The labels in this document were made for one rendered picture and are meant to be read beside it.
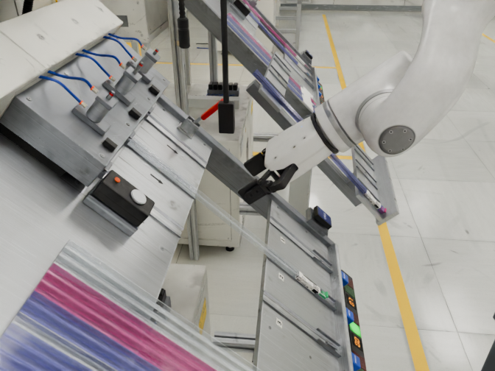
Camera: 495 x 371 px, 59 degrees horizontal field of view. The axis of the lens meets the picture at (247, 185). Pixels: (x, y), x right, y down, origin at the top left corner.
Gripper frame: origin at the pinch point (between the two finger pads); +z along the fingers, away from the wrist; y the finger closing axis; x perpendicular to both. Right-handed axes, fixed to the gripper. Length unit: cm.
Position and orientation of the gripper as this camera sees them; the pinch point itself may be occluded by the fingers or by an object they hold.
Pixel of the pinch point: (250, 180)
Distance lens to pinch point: 75.7
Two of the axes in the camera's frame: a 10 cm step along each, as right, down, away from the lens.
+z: -7.8, 4.9, 3.9
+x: 6.2, 7.0, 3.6
